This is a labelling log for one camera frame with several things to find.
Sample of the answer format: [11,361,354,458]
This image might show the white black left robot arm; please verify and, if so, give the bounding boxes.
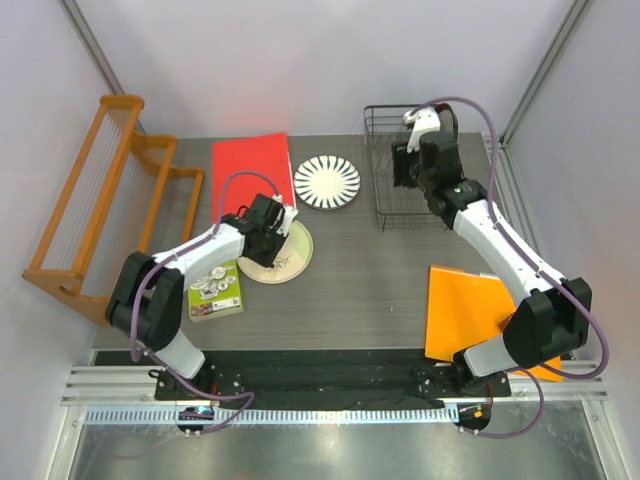
[105,194,298,399]

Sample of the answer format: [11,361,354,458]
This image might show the dark red rimmed plate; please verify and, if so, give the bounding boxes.
[434,103,459,139]

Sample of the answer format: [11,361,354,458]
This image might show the white blue striped plate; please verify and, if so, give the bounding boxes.
[293,155,362,211]

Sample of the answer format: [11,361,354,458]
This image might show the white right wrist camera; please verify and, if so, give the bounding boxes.
[403,107,441,153]

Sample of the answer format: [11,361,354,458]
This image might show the orange wooden rack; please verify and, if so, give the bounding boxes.
[22,95,205,326]

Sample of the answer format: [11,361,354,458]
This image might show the black wire dish rack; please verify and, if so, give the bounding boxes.
[364,104,465,230]

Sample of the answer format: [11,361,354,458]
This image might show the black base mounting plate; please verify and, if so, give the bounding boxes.
[153,349,511,409]

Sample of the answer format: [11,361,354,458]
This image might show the orange folder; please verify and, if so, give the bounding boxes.
[425,266,562,387]

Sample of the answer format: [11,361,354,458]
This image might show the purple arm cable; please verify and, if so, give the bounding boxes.
[128,171,284,435]
[414,96,611,440]

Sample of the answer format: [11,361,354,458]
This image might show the red folder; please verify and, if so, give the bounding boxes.
[211,133,296,221]

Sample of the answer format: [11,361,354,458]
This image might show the cream plate with twig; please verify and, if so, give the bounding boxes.
[237,221,314,285]

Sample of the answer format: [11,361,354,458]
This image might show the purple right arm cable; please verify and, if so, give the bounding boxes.
[414,96,611,440]

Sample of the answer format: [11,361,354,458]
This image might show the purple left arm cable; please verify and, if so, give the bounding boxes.
[128,171,284,435]

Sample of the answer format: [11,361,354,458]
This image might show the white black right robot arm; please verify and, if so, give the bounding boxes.
[391,131,592,395]

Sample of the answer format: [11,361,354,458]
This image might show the white slotted cable duct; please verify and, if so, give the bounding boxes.
[84,404,459,426]

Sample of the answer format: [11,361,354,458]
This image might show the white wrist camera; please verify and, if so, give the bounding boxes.
[272,195,299,237]
[403,107,441,153]

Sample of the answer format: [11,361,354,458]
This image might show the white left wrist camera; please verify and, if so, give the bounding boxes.
[272,195,299,237]

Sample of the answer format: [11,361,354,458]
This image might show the green booklet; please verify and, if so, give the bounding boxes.
[187,260,244,322]

